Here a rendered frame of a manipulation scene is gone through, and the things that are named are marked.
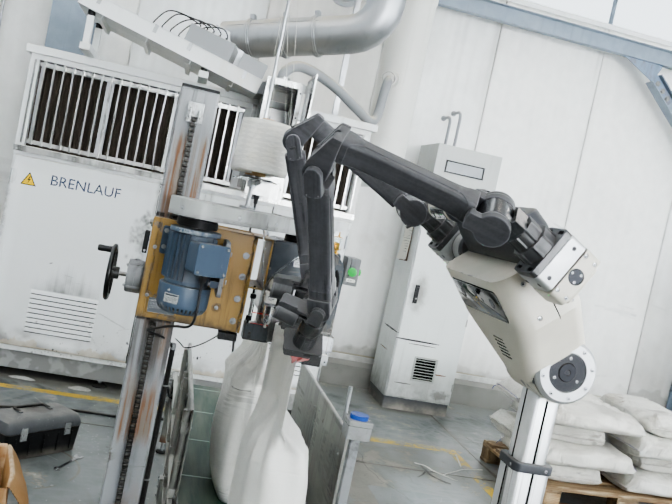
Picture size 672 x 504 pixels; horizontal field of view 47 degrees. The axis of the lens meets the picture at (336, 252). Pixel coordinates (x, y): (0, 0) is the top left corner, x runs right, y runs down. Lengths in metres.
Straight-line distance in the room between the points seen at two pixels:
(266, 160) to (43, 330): 3.30
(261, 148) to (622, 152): 5.62
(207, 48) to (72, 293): 1.78
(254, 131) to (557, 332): 1.01
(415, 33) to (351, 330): 2.57
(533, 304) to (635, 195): 5.86
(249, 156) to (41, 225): 3.13
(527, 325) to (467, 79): 5.25
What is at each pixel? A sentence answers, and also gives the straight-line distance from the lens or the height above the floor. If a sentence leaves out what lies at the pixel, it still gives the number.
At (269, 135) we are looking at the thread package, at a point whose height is 1.64.
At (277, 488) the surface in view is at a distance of 2.12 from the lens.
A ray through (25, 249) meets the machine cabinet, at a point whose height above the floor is 0.82.
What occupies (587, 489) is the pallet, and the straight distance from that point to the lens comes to 5.06.
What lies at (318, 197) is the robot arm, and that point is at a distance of 1.63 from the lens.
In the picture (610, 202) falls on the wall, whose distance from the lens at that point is 7.49.
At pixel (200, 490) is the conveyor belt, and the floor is 0.38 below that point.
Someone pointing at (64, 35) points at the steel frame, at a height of 2.31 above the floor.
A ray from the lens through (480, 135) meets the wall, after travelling 6.93.
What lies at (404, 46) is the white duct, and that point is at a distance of 5.74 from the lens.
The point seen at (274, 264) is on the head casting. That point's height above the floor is 1.26.
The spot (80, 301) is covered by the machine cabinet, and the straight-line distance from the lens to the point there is 5.24.
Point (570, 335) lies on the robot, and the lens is 1.90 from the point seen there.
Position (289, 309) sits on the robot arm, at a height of 1.21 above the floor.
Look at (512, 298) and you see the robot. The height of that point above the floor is 1.36.
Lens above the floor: 1.47
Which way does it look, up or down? 3 degrees down
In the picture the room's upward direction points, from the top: 12 degrees clockwise
